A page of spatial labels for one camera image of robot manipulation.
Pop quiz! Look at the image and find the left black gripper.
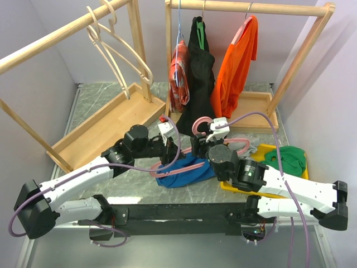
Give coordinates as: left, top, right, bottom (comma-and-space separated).
133, 133, 186, 166

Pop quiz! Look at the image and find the blue tank top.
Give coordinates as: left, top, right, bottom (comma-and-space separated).
150, 149, 215, 189

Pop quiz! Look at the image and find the pink plastic hanger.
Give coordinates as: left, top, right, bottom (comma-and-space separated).
149, 116, 252, 178

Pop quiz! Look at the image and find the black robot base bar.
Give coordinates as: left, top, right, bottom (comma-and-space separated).
77, 202, 268, 242

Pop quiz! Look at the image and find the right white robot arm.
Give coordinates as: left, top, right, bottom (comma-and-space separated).
190, 134, 349, 231

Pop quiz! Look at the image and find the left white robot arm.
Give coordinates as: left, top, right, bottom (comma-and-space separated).
8, 122, 182, 239

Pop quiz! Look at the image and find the front beige plastic hanger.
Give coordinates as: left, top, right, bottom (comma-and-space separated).
86, 6, 131, 99

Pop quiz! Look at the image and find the pink hanger with metal hook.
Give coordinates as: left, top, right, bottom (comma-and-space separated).
231, 2, 253, 45

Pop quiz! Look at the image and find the green hanger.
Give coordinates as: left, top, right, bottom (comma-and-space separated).
196, 19, 209, 52

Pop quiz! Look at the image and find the left wooden clothes rack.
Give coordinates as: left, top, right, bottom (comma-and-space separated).
1, 1, 166, 173

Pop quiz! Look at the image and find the wooden clothes rack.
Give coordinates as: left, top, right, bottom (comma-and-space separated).
165, 1, 335, 133
1, 1, 166, 173

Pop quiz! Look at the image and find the grey garment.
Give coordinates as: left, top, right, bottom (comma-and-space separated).
225, 137, 260, 157

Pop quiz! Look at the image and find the yellow plastic tray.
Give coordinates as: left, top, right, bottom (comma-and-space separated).
220, 143, 309, 198

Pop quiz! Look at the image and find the right wooden clothes rack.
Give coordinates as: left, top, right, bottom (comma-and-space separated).
165, 1, 335, 133

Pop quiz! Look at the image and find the red patterned garment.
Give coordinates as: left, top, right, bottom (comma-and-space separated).
168, 40, 190, 112

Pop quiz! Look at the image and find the green garment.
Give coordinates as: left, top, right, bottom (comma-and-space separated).
261, 146, 306, 177

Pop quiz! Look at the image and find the orange t-shirt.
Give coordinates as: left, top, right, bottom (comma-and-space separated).
210, 16, 259, 118

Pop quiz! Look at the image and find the black garment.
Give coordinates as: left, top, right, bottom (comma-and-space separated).
176, 16, 216, 136

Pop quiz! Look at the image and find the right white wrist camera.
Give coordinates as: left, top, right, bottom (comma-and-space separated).
206, 117, 230, 142

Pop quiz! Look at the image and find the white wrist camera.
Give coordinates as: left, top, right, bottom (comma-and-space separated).
157, 115, 175, 145
206, 117, 230, 142

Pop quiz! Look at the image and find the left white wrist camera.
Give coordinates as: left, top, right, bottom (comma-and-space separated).
157, 115, 175, 145

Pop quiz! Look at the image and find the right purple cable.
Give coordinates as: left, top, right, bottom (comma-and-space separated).
216, 111, 311, 268

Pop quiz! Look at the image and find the purple cable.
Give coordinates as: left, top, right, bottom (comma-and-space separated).
216, 111, 311, 268
7, 114, 182, 248

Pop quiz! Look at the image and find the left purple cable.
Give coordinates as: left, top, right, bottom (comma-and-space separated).
7, 114, 182, 248

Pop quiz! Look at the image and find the blue wire hanger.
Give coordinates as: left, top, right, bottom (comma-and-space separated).
174, 0, 184, 87

